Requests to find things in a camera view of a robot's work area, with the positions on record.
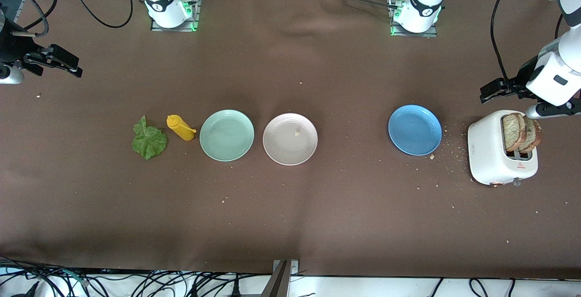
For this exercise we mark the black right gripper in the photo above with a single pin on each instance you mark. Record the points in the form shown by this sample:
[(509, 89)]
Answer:
[(13, 48)]

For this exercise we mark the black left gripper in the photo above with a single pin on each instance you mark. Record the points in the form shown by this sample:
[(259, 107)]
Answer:
[(523, 77)]

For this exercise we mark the brown bread slice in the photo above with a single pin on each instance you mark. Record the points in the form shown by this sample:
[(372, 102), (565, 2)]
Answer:
[(512, 133), (534, 136)]

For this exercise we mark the green lettuce leaf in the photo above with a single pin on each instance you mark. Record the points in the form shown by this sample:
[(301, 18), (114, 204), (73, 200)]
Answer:
[(150, 142)]

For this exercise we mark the yellow mustard squeeze bottle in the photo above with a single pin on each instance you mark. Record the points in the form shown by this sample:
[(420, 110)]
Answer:
[(180, 128)]

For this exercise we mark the blue plate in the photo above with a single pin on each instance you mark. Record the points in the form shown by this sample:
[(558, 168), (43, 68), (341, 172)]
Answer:
[(415, 130)]

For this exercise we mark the mint green plate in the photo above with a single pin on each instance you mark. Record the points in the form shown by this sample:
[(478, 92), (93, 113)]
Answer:
[(227, 136)]

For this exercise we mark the beige plate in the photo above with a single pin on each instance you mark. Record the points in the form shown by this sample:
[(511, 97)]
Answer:
[(286, 145)]

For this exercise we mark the white toaster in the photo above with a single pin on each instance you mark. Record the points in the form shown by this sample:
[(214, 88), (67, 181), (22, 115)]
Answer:
[(485, 151)]

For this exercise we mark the brown tablecloth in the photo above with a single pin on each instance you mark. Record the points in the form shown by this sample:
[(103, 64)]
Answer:
[(317, 220)]

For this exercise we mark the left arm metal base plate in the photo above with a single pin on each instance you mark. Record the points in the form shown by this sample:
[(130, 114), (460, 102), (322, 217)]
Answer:
[(413, 35)]

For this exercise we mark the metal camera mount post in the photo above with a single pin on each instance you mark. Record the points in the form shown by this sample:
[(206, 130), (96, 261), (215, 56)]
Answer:
[(279, 283)]

